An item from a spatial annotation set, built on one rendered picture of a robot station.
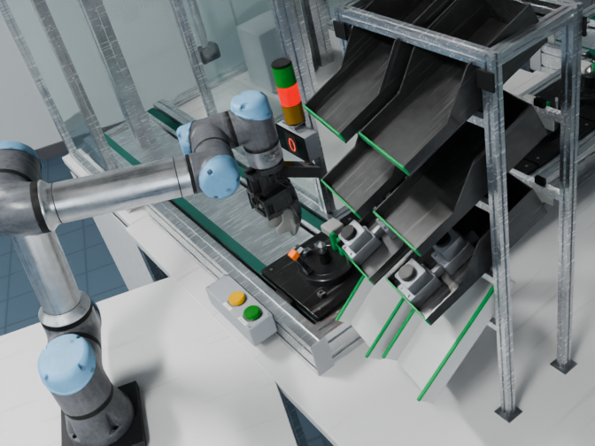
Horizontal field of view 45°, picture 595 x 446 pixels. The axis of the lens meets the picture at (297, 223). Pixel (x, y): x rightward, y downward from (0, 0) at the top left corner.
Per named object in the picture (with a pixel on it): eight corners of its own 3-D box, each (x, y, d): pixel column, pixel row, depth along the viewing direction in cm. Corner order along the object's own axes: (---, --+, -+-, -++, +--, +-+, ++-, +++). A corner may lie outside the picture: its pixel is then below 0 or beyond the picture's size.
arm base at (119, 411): (65, 456, 158) (46, 429, 152) (75, 401, 170) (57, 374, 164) (131, 442, 157) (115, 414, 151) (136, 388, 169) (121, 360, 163)
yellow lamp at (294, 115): (293, 127, 172) (289, 110, 169) (281, 120, 176) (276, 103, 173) (309, 118, 174) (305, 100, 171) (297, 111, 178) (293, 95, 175)
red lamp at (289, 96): (288, 109, 169) (283, 91, 166) (276, 103, 173) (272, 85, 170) (305, 100, 171) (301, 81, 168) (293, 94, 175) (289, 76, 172)
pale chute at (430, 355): (434, 403, 136) (418, 401, 133) (397, 359, 146) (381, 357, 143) (516, 282, 128) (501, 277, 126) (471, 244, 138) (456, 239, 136)
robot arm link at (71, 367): (58, 424, 152) (31, 384, 144) (59, 378, 163) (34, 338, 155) (112, 406, 153) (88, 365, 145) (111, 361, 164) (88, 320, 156)
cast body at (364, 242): (359, 266, 139) (340, 249, 135) (348, 255, 143) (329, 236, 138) (390, 236, 139) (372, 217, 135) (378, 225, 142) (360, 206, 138)
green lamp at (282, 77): (283, 90, 166) (279, 72, 163) (272, 85, 170) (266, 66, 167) (300, 81, 168) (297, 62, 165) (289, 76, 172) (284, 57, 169)
